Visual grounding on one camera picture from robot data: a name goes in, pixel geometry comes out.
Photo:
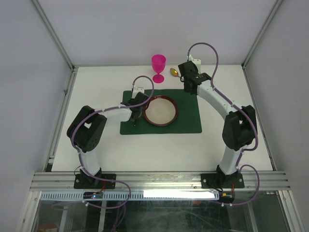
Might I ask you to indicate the aluminium right frame post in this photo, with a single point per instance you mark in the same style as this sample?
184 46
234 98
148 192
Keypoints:
269 18

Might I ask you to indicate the aluminium front rail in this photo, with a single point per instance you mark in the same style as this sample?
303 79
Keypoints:
61 181

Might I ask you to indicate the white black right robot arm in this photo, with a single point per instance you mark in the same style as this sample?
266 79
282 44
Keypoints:
240 128

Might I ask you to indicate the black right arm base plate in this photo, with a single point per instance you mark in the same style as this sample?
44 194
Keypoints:
220 181

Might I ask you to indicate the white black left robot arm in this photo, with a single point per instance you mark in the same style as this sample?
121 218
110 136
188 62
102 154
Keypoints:
87 128

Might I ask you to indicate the green placemat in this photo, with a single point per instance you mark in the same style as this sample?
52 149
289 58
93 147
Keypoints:
187 121

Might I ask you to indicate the aluminium frame post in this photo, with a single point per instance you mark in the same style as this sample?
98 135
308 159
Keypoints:
269 18
52 33

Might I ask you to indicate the pink plastic goblet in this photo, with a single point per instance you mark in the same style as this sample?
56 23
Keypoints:
158 65

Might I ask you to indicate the white slotted cable duct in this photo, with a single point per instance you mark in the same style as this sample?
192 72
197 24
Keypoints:
131 196

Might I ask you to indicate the aluminium left frame post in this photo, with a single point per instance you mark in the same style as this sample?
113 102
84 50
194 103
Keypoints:
52 33

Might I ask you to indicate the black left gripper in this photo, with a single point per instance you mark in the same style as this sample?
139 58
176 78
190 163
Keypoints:
131 100

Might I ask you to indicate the gold bowl spoon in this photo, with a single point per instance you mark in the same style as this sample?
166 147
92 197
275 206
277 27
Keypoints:
174 73

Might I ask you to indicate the red rimmed cream plate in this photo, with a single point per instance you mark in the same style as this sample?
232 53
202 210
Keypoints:
161 111

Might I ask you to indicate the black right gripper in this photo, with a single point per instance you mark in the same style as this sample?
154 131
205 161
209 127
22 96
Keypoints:
187 91

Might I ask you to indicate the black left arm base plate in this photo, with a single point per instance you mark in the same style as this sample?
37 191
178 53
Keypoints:
101 182

